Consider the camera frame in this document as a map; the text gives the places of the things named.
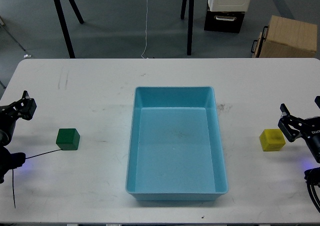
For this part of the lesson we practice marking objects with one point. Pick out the black table leg rear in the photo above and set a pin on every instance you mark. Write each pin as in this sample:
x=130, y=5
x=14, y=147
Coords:
x=183, y=9

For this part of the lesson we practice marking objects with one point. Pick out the black table leg angled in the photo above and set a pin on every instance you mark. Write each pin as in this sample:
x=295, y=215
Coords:
x=76, y=11

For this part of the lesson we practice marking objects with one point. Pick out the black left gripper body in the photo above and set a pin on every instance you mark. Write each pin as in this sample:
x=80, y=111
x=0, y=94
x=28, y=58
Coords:
x=8, y=118

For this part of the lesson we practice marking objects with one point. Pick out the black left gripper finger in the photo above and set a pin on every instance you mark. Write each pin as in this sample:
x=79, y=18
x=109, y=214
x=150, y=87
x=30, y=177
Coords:
x=25, y=95
x=27, y=108

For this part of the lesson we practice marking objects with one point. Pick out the yellow wooden cube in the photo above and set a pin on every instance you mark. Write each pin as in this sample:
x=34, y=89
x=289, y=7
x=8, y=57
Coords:
x=272, y=140

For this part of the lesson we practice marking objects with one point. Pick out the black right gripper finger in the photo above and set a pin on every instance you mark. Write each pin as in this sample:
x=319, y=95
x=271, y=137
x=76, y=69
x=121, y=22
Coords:
x=285, y=113
x=289, y=129

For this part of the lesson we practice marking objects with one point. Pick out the black table leg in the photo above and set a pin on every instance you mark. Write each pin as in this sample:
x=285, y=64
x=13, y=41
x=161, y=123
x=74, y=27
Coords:
x=183, y=9
x=64, y=28
x=190, y=26

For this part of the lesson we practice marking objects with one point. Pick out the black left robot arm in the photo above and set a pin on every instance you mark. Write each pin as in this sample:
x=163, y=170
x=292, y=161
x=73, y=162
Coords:
x=10, y=161

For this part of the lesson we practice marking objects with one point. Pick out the black drawer cabinet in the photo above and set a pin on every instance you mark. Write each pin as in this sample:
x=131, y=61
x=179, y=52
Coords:
x=224, y=21

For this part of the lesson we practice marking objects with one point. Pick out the black table leg left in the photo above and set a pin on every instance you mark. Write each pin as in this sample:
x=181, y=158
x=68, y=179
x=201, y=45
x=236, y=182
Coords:
x=64, y=28

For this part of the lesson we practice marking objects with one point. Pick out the green wooden cube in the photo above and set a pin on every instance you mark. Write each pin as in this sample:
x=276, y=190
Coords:
x=68, y=139

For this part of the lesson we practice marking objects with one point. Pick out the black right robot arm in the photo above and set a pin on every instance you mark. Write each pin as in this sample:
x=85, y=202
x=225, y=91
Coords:
x=312, y=175

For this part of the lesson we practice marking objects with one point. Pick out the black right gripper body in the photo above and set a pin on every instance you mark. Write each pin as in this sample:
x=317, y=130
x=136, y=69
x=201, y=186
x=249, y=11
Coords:
x=309, y=130

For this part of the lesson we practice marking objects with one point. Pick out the light blue plastic bin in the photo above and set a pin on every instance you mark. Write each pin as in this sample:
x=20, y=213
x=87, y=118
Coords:
x=175, y=149

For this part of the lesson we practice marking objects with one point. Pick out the black table leg right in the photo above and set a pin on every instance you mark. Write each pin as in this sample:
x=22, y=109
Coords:
x=190, y=26

